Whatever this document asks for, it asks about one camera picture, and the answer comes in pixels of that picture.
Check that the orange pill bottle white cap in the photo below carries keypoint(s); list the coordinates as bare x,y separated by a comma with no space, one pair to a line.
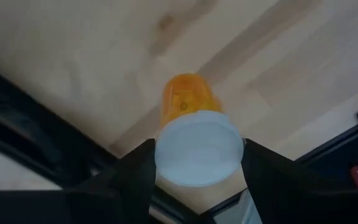
197,149

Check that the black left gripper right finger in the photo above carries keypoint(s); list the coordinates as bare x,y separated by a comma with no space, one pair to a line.
278,193

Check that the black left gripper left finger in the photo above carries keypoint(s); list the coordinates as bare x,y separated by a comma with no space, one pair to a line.
135,186

